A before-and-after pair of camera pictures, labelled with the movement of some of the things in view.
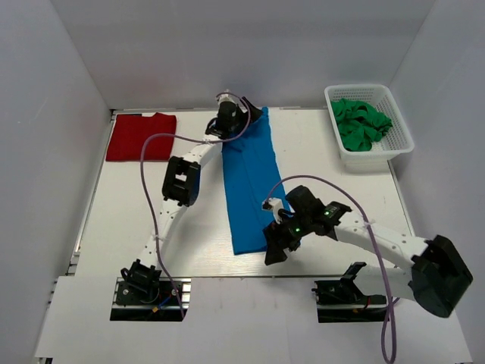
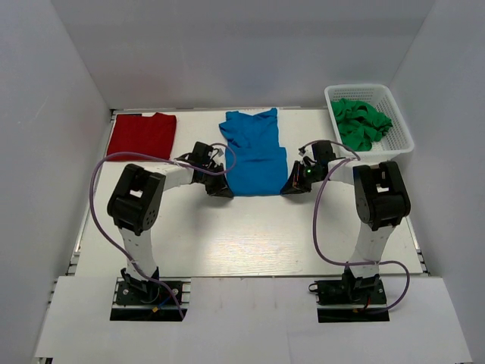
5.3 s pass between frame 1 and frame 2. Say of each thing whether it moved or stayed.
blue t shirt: moved
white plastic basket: stayed
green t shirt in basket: stayed
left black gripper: moved
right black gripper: moved
